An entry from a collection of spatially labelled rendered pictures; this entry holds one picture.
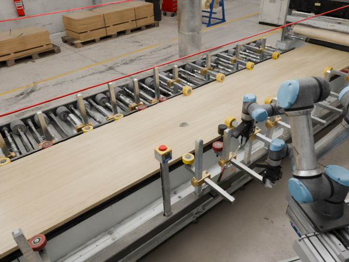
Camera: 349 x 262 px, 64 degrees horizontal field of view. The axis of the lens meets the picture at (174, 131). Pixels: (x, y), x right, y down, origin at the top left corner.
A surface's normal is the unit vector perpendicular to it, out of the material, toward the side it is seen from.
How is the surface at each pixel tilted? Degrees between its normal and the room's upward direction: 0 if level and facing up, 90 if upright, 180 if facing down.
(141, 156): 0
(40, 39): 90
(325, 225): 0
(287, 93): 84
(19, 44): 90
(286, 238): 0
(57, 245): 90
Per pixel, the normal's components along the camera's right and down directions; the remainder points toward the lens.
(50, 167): -0.04, -0.82
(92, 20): 0.70, 0.39
